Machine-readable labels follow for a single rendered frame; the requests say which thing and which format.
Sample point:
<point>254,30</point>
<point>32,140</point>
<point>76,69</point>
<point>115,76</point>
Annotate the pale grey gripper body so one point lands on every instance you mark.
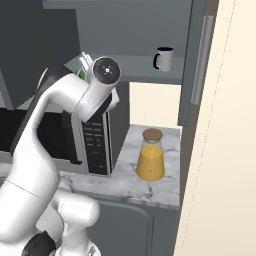
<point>81,62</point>

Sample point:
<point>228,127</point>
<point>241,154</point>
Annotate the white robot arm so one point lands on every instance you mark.
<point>36,146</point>

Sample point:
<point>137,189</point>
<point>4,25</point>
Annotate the glass pitcher of orange juice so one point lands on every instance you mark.
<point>150,163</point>

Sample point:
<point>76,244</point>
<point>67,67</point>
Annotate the black and silver microwave oven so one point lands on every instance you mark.
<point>96,140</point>

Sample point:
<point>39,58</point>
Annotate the grey open cupboard door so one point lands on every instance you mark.
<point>190,66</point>

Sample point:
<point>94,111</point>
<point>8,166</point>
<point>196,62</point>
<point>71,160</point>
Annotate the grey base cupboard door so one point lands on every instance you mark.
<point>133,230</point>

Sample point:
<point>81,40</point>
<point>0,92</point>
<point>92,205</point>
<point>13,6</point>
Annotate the dark grey wall cupboard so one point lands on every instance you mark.
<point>36,40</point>

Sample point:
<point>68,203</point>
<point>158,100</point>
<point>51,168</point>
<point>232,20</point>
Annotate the grey open wall cupboard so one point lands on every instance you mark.
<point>140,36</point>

